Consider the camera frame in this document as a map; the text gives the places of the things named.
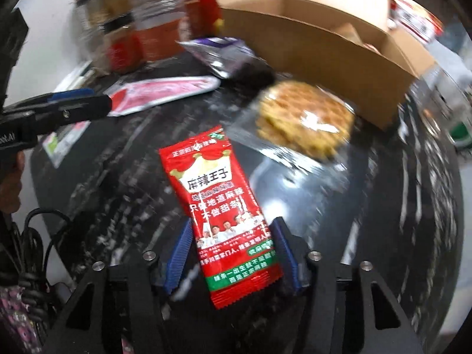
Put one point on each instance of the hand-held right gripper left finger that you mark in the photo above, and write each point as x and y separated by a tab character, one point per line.
179	261

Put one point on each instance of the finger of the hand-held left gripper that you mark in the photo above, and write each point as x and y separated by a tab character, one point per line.
81	107
70	94

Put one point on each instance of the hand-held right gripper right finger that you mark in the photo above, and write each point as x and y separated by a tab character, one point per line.
289	265

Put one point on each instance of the red spicy strip packet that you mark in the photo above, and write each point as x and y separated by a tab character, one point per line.
217	206

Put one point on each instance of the pink and red snack packet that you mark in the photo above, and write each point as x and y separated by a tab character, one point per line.
162	92

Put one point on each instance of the purple and white snack packet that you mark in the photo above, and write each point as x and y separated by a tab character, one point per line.
217	53

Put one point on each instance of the clear waffle packet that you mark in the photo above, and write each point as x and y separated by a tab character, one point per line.
302	118

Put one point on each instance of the brown cardboard box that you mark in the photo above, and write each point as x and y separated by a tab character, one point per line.
295	44

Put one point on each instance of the person's left hand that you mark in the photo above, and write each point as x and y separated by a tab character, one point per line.
9	180

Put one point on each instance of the small jar with pink lid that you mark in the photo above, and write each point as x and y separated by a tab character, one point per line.
90	29

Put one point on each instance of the small bottle with black cap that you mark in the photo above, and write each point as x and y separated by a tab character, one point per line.
123	48

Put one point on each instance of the open jar of red powder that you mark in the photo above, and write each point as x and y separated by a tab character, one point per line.
158	33

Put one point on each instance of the red plastic canister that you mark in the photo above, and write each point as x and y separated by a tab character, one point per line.
202	11

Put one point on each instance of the floral clothing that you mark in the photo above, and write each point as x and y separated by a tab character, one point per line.
18	324

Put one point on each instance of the green bag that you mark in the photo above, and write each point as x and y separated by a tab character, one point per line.
462	134

